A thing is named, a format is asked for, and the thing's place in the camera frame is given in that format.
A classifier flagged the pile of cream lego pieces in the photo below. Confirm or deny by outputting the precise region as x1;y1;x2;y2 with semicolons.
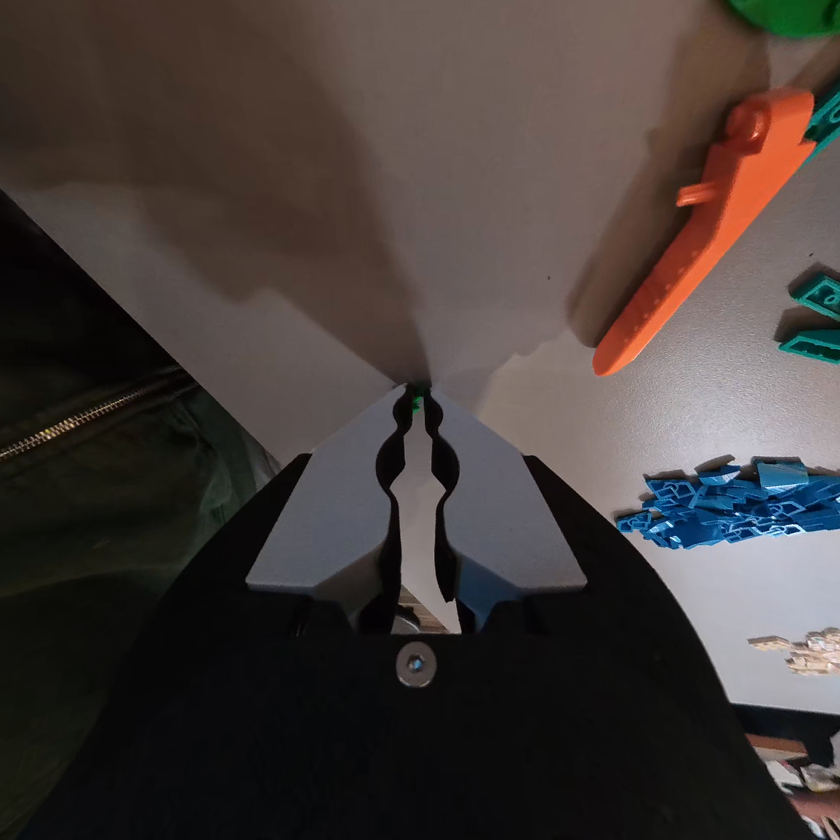
748;628;840;677

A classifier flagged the open cardboard box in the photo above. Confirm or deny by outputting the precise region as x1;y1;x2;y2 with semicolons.
748;734;840;762

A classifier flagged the bright green lego piece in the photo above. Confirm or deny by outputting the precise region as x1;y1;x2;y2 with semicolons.
722;0;840;38

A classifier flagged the orange brick separator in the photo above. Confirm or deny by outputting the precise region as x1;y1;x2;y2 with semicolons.
592;88;816;378

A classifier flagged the person's green jacket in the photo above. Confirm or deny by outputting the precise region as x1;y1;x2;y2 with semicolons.
0;190;283;840

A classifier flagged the pile of green lego pieces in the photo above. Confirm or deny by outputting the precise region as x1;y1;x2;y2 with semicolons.
777;85;840;365

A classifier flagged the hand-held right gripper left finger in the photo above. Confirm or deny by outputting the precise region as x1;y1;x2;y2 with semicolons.
245;386;406;634

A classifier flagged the pile of blue lego pieces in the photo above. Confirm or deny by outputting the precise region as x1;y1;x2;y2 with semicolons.
615;456;840;551

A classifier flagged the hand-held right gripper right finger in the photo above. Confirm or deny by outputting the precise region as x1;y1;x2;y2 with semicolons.
423;387;588;634

